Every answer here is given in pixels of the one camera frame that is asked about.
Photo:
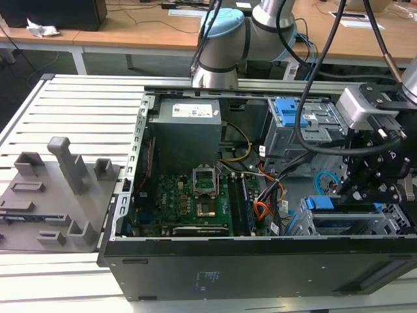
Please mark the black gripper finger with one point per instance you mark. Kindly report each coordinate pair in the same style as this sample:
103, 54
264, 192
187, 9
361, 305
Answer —
363, 159
378, 194

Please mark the hard disk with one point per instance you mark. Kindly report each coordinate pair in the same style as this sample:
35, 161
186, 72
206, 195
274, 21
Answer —
342, 221

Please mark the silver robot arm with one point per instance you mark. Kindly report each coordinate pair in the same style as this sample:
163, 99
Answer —
218, 49

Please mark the metal disk bay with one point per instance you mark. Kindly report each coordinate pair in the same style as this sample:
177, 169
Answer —
395, 221

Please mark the RAM slot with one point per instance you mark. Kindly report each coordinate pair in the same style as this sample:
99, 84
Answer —
248, 205
242, 205
233, 205
238, 205

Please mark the black expansion slot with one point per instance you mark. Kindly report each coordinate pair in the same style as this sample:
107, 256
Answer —
202, 229

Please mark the metal drive bay cage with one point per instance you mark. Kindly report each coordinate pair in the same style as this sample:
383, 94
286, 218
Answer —
283, 143

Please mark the blue drive bay latch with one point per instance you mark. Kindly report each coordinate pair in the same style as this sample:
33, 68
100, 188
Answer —
288, 114

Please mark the wooden desk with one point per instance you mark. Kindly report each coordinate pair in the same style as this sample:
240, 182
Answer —
130, 36
352, 42

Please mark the black open PC case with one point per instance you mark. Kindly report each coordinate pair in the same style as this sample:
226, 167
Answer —
260, 270

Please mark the CPU socket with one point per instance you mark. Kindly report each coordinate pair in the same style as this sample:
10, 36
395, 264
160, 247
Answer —
206, 208

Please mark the grey power supply unit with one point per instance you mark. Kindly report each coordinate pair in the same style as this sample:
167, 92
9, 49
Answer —
185, 137

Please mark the green motherboard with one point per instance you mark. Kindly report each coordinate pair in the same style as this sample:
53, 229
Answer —
172, 202

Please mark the grey parts rack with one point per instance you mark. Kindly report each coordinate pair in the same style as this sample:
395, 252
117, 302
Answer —
49, 202

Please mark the crumpled white paper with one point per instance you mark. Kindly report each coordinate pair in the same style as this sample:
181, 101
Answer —
42, 30

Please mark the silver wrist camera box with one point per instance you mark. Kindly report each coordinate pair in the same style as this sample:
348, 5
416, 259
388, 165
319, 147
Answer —
355, 107

